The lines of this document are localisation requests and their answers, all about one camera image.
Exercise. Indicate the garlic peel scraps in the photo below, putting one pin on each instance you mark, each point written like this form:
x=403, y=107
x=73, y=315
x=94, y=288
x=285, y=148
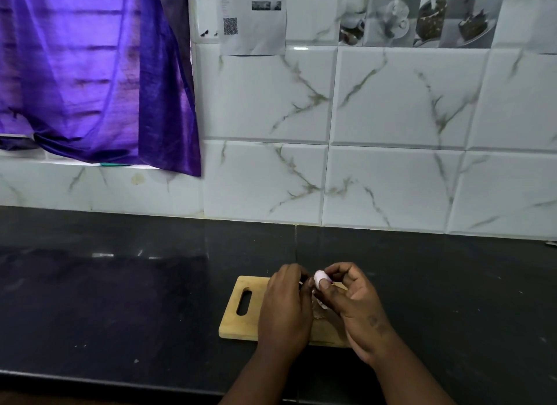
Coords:
x=321, y=309

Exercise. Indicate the person's right forearm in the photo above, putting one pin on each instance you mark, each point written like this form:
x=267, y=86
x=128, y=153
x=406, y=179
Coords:
x=409, y=374

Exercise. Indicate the person's left hand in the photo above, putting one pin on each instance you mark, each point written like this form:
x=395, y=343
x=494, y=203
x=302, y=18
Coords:
x=283, y=309

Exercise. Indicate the wooden cutting board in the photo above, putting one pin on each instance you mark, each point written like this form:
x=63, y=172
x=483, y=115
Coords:
x=243, y=309

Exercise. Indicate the person's right thumb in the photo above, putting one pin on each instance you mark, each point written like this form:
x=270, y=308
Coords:
x=328, y=295

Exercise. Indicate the purple curtain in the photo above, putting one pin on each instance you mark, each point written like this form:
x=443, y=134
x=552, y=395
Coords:
x=95, y=69

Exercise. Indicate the white printed paper sheet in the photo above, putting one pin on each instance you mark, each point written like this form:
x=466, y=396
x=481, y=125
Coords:
x=250, y=19

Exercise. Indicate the person's right hand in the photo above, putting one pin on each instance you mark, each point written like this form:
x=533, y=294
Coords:
x=361, y=313

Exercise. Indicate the grey food picture poster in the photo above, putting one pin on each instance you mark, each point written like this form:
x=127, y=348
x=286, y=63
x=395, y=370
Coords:
x=417, y=15

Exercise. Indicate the person's left forearm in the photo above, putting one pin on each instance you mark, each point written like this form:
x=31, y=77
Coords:
x=261, y=374

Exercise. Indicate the pale garlic clove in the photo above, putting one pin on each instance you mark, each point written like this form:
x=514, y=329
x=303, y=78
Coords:
x=320, y=279

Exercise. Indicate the person's left fingers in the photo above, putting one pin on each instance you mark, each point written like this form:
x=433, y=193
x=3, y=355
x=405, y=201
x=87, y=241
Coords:
x=298, y=275

